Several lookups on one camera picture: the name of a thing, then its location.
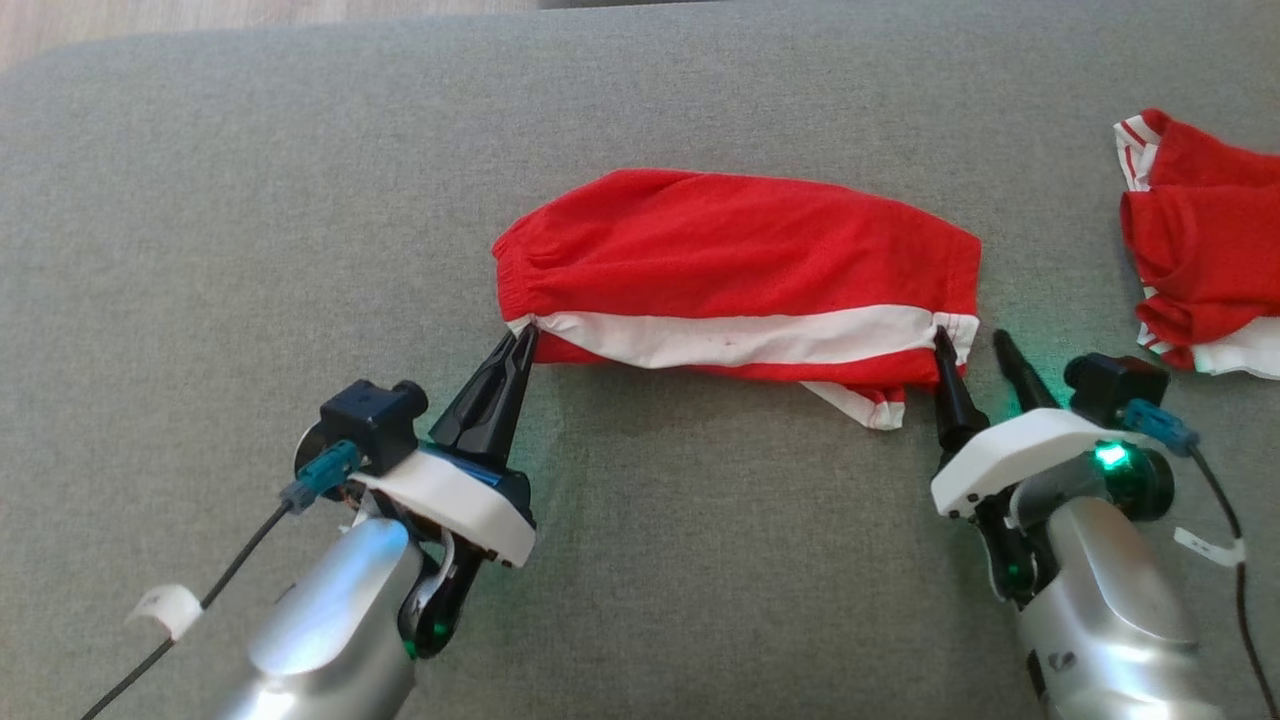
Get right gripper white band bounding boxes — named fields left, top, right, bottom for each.
left=929, top=327, right=1177, bottom=522

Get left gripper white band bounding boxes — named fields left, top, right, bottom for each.
left=350, top=327, right=540, bottom=570

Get red and white sports shirt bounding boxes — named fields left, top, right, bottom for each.
left=1113, top=108, right=1280, bottom=381

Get red shorts with white stripe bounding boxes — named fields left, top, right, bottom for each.
left=492, top=168, right=983, bottom=431

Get black right cable teal plug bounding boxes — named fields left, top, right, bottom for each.
left=1122, top=398, right=1280, bottom=720

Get black cable teal plug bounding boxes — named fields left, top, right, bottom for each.
left=80, top=440, right=363, bottom=720
left=1122, top=398, right=1280, bottom=720

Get black left cable teal plug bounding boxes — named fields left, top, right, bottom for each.
left=80, top=440, right=363, bottom=720

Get white cable label tag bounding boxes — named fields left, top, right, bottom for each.
left=125, top=585, right=204, bottom=641
left=1173, top=527, right=1247, bottom=568

